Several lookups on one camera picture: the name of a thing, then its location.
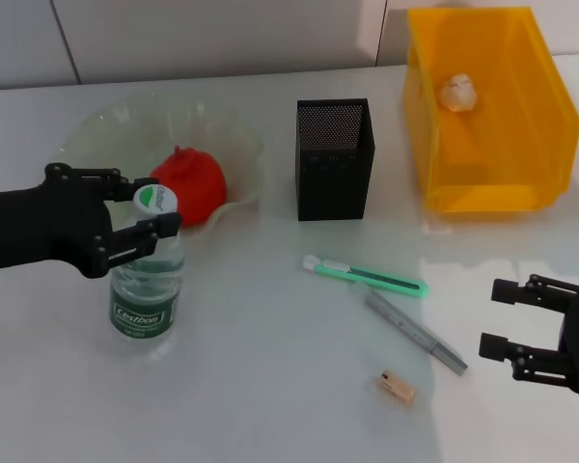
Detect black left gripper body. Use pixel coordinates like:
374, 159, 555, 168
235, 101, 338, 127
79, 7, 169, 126
0, 163, 116, 280

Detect clear green-label water bottle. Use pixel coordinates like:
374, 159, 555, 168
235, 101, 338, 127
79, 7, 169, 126
107, 183, 186, 359

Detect red-orange toy fruit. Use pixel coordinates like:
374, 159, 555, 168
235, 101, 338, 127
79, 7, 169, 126
149, 146, 230, 229

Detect grey silver pen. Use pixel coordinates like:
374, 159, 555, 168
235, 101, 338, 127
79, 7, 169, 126
364, 288, 470, 377

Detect small wooden block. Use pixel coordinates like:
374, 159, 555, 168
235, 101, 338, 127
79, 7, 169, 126
372, 369, 419, 402

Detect green utility knife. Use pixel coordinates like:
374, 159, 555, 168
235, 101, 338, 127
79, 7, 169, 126
302, 254, 430, 299

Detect white paper ball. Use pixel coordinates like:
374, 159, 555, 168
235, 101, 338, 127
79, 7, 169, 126
438, 72, 480, 114

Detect wavy clear glass fruit plate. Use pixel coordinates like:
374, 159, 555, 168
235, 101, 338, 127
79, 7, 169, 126
57, 93, 264, 238

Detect black mesh pen holder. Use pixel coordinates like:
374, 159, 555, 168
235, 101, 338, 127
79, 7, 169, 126
296, 97, 377, 223

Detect yellow plastic bin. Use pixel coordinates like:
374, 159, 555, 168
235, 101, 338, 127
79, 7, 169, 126
403, 5, 579, 214

